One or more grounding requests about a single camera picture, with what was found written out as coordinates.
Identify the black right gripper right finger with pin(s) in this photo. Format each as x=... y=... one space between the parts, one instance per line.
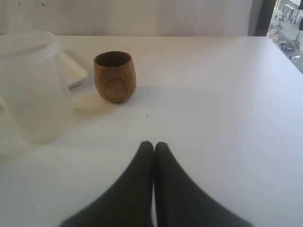
x=180 y=202

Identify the dark window frame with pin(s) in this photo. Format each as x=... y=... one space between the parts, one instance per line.
x=260 y=17

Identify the frosted plastic container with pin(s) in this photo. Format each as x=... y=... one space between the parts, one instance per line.
x=33 y=90

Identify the brown wooden cup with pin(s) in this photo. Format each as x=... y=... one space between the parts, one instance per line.
x=114 y=76

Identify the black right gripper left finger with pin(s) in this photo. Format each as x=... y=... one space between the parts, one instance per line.
x=128 y=202

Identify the white plastic tray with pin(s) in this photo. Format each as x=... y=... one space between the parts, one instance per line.
x=74 y=73

